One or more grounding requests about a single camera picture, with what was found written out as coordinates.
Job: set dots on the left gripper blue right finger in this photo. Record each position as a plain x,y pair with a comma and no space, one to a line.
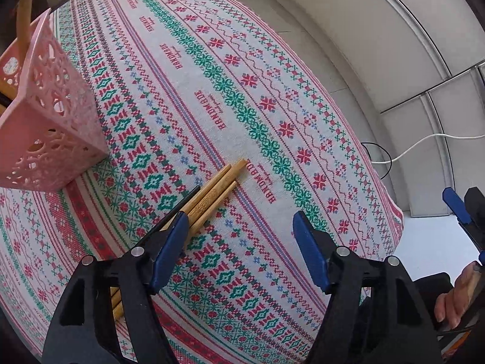
316,248

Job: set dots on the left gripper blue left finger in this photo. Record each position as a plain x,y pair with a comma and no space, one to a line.
169,252

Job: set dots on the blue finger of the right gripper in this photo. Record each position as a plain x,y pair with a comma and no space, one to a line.
457,205

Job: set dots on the white kitchen cabinets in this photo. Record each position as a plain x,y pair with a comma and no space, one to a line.
416,69

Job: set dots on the operator right hand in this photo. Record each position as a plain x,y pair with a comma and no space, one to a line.
451,306

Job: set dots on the black chopstick with gold band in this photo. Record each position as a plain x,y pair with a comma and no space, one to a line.
167,218

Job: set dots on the bamboo chopstick on table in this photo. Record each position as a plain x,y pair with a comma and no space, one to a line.
118,311
211,191
145,251

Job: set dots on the patterned red green tablecloth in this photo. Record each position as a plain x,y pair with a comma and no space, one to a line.
183,88

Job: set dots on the pink perforated utensil basket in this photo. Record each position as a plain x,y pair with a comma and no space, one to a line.
50,133

